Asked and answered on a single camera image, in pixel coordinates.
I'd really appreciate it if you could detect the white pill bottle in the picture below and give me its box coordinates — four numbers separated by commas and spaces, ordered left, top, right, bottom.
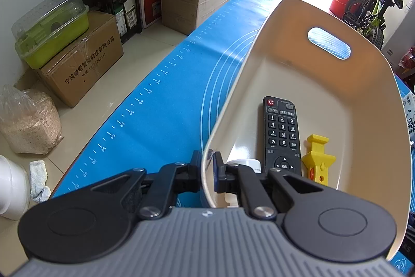
223, 157, 262, 207

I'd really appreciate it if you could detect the black tv remote control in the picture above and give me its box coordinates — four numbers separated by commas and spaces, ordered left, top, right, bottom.
262, 96, 302, 175

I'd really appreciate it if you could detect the yellow plastic toy tool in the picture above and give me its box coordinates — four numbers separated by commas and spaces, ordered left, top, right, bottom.
302, 133, 336, 186

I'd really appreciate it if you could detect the beige plastic storage bin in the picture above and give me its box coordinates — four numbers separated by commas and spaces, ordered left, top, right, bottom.
201, 0, 412, 256

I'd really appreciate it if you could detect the blue silicone baking mat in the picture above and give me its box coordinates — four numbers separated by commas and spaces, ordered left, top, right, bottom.
57, 0, 399, 276

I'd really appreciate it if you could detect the white crumpled cloth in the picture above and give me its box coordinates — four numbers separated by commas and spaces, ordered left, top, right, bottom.
29, 160, 51, 203

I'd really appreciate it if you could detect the cardboard box under green container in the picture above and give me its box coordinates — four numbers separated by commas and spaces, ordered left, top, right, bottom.
37, 11, 124, 108

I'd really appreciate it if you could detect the bag of wood pellets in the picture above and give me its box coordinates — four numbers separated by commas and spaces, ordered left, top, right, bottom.
1, 85, 63, 155

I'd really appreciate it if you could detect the white plastic jug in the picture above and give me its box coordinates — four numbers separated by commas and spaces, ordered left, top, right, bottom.
0, 155, 30, 220

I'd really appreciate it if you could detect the tissue box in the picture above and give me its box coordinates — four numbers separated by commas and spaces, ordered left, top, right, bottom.
402, 91, 415, 148

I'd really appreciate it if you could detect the green lidded plastic container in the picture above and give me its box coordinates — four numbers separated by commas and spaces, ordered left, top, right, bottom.
11, 0, 89, 70

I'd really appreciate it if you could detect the red plastic bucket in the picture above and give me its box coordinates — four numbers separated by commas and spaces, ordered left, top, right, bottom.
328, 0, 356, 20

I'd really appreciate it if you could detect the white freezer cabinet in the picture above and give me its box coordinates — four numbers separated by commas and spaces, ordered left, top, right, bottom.
381, 0, 414, 75

